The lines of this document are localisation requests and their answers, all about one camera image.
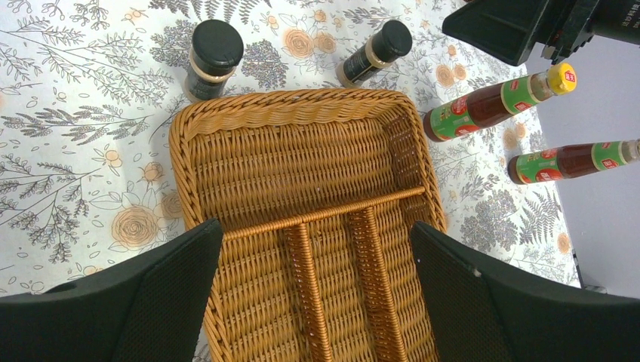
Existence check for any black-cap spice jar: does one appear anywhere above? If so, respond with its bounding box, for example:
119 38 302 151
336 20 413 88
184 20 245 103

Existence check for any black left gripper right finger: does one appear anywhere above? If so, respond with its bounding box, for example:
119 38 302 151
410 221 639 361

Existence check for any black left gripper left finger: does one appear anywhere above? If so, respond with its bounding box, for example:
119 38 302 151
1 219 223 361

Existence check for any red sauce bottle yellow cap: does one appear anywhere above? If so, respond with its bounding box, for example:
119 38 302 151
423 63 577 143

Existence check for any floral table mat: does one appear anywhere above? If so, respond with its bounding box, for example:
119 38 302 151
0 0 582 362

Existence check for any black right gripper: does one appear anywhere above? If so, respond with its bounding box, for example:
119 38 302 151
442 0 639 66

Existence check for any brown wicker basket tray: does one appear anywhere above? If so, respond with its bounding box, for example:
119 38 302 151
169 89 446 361

